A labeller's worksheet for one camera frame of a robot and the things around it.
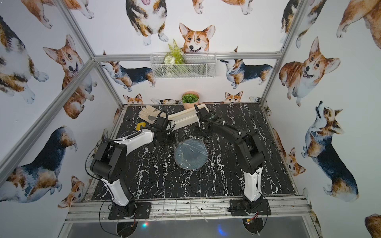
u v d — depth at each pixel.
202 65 0.93
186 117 1.04
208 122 0.66
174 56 0.82
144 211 0.73
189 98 1.06
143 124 1.10
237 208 0.73
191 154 0.92
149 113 1.14
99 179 0.52
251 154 0.51
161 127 0.77
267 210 0.74
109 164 0.49
